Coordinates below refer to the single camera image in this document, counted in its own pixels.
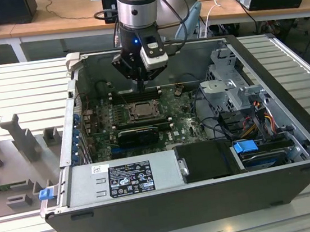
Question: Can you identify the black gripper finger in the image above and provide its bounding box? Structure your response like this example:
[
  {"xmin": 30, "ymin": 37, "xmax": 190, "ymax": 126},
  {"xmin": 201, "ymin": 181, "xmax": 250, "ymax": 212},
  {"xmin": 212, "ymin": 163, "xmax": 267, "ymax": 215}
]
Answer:
[
  {"xmin": 110, "ymin": 51, "xmax": 145, "ymax": 95},
  {"xmin": 140, "ymin": 62, "xmax": 170, "ymax": 92}
]

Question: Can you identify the metal CPU socket cover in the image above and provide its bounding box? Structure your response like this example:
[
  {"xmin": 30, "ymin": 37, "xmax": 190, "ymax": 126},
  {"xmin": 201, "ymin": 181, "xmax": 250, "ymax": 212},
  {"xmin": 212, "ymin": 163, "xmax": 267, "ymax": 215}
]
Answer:
[{"xmin": 127, "ymin": 98, "xmax": 163, "ymax": 122}]

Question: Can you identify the CPU socket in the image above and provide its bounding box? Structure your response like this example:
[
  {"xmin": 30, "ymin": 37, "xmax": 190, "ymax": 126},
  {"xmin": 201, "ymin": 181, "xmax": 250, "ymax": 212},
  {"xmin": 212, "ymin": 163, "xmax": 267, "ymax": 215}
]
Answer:
[{"xmin": 126, "ymin": 97, "xmax": 165, "ymax": 124}]

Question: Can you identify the black RAM stick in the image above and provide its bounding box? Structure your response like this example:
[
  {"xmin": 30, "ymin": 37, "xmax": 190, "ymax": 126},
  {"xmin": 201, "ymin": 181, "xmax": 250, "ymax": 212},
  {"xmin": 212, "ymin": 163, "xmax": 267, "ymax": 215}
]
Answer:
[
  {"xmin": 115, "ymin": 85, "xmax": 161, "ymax": 99},
  {"xmin": 120, "ymin": 91, "xmax": 162, "ymax": 104}
]

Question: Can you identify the small black PC tower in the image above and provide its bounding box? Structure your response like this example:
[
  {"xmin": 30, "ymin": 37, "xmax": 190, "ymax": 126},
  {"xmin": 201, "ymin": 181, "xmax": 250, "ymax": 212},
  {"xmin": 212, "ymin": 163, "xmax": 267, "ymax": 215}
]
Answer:
[{"xmin": 101, "ymin": 0, "xmax": 121, "ymax": 25}]

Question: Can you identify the wooden desk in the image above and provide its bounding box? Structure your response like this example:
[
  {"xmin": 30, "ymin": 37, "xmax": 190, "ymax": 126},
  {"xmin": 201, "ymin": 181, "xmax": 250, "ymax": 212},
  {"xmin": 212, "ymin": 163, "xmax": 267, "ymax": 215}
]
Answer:
[{"xmin": 0, "ymin": 0, "xmax": 310, "ymax": 65}]

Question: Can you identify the green motherboard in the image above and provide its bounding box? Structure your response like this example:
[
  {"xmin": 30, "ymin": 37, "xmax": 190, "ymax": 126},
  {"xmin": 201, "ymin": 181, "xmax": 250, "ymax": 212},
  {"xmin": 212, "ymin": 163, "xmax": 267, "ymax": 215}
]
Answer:
[{"xmin": 80, "ymin": 81, "xmax": 225, "ymax": 163}]

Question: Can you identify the black graphics card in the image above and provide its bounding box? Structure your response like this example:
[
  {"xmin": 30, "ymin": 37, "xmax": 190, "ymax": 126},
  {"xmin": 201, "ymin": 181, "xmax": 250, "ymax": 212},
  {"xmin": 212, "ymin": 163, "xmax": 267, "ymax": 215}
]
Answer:
[{"xmin": 116, "ymin": 125, "xmax": 161, "ymax": 149}]

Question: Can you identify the pale blue teach pendant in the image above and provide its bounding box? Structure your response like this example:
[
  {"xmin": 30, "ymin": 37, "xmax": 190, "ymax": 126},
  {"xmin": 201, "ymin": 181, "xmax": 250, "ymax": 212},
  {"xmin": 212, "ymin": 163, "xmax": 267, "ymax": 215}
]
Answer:
[{"xmin": 171, "ymin": 1, "xmax": 206, "ymax": 42}]

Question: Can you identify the silver metal disk bay cage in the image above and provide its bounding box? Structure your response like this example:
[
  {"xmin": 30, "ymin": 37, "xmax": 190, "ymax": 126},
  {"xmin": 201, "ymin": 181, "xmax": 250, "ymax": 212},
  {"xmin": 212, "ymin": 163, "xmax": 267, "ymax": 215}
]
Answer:
[{"xmin": 194, "ymin": 42, "xmax": 271, "ymax": 117}]

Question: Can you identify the black label sticker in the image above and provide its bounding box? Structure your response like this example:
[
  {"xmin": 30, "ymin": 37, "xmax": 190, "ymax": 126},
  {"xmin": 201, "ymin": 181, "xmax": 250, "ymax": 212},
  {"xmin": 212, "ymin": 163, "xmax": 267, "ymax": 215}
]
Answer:
[{"xmin": 105, "ymin": 159, "xmax": 157, "ymax": 199}]

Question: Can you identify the blue disk carrier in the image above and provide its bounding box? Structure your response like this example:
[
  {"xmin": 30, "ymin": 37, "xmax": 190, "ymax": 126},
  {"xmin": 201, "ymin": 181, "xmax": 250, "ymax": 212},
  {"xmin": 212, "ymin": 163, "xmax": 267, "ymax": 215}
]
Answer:
[{"xmin": 231, "ymin": 138, "xmax": 259, "ymax": 156}]

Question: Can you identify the silver power supply unit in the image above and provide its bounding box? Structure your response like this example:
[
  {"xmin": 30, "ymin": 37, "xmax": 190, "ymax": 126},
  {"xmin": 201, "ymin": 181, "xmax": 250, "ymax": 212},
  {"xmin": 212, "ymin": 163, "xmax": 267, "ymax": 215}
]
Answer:
[{"xmin": 62, "ymin": 149, "xmax": 186, "ymax": 208}]

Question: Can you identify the hard disk drive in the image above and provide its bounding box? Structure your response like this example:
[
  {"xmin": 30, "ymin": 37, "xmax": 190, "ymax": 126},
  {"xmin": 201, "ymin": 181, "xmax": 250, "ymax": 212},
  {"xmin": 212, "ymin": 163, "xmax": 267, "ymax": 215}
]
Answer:
[{"xmin": 240, "ymin": 147, "xmax": 290, "ymax": 172}]

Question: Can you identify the black open PC case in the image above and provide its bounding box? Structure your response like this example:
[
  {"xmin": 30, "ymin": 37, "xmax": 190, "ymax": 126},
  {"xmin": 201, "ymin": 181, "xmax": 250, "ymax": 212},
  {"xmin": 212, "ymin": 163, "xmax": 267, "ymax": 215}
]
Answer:
[{"xmin": 20, "ymin": 24, "xmax": 310, "ymax": 232}]

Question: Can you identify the grey parts rack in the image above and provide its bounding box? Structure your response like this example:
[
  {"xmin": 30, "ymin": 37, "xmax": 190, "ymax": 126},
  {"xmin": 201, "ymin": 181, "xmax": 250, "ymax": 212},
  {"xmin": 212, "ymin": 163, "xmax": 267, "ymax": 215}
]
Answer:
[{"xmin": 0, "ymin": 107, "xmax": 72, "ymax": 219}]

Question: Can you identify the blue plastic case latch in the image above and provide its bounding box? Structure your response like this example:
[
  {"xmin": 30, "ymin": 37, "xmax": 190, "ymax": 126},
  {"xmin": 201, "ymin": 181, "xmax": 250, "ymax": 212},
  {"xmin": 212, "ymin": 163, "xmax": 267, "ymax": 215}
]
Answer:
[{"xmin": 39, "ymin": 188, "xmax": 55, "ymax": 201}]

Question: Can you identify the green RAM stick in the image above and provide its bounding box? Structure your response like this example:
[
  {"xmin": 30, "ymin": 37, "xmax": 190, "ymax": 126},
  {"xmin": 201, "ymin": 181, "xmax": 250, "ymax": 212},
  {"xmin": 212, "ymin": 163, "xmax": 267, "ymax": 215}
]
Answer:
[{"xmin": 0, "ymin": 180, "xmax": 29, "ymax": 194}]

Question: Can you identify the large white wrist camera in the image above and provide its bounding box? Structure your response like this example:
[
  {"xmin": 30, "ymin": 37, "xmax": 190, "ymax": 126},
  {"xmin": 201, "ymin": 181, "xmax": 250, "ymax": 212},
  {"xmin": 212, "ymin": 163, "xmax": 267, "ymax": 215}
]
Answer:
[{"xmin": 138, "ymin": 33, "xmax": 171, "ymax": 73}]

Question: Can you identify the grey case release handle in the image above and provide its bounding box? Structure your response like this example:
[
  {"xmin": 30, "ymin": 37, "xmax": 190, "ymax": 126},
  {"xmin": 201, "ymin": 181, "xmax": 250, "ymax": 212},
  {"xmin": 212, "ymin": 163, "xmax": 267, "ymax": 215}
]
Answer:
[{"xmin": 63, "ymin": 52, "xmax": 84, "ymax": 77}]

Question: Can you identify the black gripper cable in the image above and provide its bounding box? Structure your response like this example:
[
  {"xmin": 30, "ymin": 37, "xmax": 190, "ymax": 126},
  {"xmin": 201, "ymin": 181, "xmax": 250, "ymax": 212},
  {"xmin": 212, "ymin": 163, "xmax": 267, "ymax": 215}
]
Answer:
[{"xmin": 157, "ymin": 0, "xmax": 196, "ymax": 56}]

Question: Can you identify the white cable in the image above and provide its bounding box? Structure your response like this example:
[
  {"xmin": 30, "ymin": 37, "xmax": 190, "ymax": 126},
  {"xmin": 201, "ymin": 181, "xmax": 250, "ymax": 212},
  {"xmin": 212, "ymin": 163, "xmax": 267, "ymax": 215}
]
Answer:
[{"xmin": 196, "ymin": 0, "xmax": 225, "ymax": 38}]

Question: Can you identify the black power cable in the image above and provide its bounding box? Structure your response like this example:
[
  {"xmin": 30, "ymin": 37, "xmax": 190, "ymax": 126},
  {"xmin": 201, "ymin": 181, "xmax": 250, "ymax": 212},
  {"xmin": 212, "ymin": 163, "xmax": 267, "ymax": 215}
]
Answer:
[{"xmin": 230, "ymin": 0, "xmax": 260, "ymax": 37}]

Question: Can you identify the coloured wire bundle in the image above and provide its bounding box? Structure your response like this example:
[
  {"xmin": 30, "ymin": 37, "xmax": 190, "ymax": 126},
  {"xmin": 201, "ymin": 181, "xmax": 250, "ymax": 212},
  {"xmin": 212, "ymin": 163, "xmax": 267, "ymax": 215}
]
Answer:
[{"xmin": 238, "ymin": 103, "xmax": 278, "ymax": 140}]

